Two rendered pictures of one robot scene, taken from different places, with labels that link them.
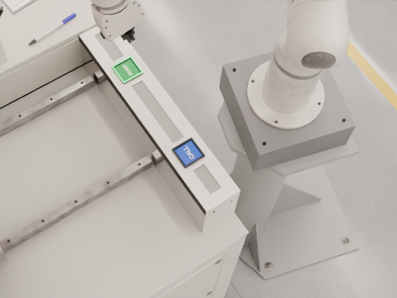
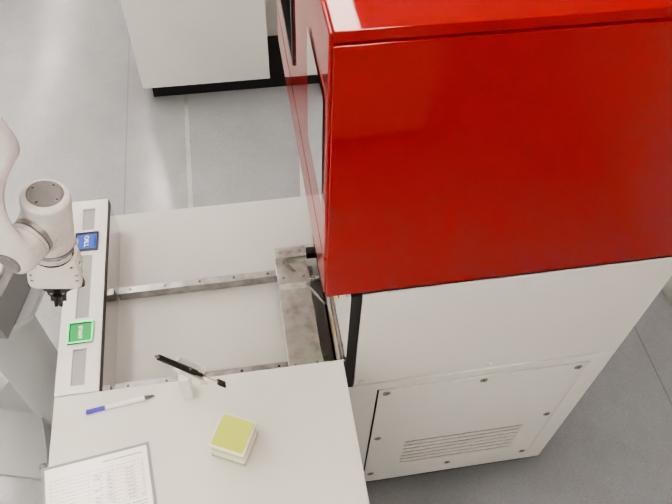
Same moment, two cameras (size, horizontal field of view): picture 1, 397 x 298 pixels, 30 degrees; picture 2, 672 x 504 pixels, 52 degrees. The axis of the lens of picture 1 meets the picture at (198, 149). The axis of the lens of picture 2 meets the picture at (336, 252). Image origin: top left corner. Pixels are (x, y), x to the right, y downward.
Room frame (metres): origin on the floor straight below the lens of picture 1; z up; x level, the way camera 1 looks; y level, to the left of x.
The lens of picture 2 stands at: (1.28, 1.06, 2.32)
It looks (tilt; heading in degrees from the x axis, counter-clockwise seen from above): 53 degrees down; 210
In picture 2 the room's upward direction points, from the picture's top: 3 degrees clockwise
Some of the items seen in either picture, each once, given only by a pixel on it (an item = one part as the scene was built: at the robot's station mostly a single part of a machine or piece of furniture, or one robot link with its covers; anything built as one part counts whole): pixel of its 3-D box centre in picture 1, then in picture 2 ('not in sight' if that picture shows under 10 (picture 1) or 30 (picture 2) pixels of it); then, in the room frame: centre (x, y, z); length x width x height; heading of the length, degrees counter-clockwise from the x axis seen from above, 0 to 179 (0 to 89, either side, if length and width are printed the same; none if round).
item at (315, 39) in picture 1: (311, 39); not in sight; (0.89, -0.20, 1.23); 0.19 x 0.12 x 0.24; 4
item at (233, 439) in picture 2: not in sight; (234, 439); (0.94, 0.65, 1.00); 0.07 x 0.07 x 0.07; 15
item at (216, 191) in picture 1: (156, 123); (91, 302); (0.82, 0.11, 0.89); 0.55 x 0.09 x 0.14; 42
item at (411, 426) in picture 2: not in sight; (422, 315); (0.11, 0.72, 0.41); 0.82 x 0.71 x 0.82; 42
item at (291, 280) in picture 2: not in sight; (293, 280); (0.50, 0.49, 0.89); 0.08 x 0.03 x 0.03; 132
